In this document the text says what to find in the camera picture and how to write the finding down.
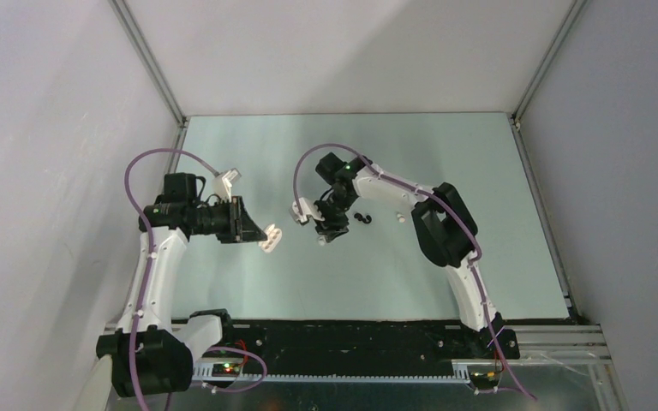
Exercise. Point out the left controller board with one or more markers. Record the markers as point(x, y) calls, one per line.
point(226, 370)

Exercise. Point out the right controller board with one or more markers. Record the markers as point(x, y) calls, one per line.
point(484, 381)

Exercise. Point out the aluminium frame post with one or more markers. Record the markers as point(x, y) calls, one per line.
point(138, 40)
point(549, 56)

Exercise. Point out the right aluminium frame post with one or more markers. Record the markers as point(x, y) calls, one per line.
point(549, 56)

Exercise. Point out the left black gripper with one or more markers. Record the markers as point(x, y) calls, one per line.
point(242, 227)

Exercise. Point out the black earbud pair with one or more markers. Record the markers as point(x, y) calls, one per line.
point(366, 219)

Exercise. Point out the controller board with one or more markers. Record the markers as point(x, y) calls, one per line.
point(484, 381)
point(226, 370)

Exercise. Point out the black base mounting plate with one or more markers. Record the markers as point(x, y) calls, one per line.
point(364, 348)

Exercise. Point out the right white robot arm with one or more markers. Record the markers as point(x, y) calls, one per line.
point(445, 232)

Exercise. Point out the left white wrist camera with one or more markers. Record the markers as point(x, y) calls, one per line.
point(223, 183)

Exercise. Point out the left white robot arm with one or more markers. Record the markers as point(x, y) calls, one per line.
point(148, 356)

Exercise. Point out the white earbud charging case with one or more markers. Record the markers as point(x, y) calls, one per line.
point(273, 236)

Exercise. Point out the left aluminium frame post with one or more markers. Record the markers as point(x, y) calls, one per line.
point(138, 40)

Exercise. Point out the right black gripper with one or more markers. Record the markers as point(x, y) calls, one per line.
point(330, 228)

